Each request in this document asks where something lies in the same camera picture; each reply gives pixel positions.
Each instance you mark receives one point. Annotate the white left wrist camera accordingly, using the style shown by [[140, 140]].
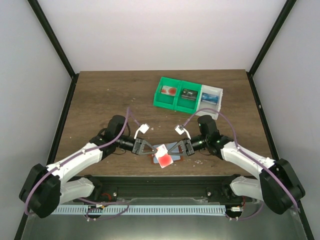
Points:
[[143, 128]]

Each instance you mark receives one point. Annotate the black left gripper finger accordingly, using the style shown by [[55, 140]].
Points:
[[146, 147], [149, 152]]

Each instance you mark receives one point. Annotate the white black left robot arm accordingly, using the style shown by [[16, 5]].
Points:
[[47, 187]]

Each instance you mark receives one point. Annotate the red white card stack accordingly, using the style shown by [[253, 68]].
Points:
[[168, 90]]

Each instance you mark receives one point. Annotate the light blue slotted cable duct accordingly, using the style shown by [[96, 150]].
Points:
[[139, 210]]

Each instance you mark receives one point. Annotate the white plastic bin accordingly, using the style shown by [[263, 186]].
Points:
[[208, 109]]

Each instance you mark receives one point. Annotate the left green plastic bin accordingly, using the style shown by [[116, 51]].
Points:
[[165, 101]]

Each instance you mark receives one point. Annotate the brown leather card holder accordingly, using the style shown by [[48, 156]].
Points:
[[168, 145]]

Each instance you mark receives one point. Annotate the black left back frame post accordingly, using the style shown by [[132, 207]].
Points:
[[44, 22]]

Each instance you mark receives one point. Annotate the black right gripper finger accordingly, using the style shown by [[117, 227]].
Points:
[[179, 147], [176, 153]]

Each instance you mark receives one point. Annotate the black right back frame post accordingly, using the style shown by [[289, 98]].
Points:
[[280, 20]]

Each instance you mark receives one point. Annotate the black frame post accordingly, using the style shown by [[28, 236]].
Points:
[[280, 20], [44, 22]]

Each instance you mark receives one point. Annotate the green plastic bin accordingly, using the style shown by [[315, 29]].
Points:
[[184, 105], [165, 101]]

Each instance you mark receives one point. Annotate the blue card stack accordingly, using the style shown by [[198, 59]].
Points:
[[210, 98]]

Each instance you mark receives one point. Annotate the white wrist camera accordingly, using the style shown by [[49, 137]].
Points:
[[181, 129], [143, 128]]

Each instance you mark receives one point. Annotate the black VIP card stack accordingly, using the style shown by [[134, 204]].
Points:
[[189, 94]]

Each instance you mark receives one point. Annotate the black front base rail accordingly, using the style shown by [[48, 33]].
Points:
[[214, 189]]

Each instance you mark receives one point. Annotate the middle green plastic bin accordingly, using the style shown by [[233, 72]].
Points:
[[184, 105]]

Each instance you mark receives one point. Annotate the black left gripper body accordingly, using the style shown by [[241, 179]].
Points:
[[137, 146]]

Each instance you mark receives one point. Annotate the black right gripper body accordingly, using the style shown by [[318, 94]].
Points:
[[188, 147]]

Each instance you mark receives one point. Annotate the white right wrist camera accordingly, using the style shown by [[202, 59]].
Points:
[[181, 129]]

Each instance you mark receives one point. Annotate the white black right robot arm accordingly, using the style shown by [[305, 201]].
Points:
[[274, 181]]

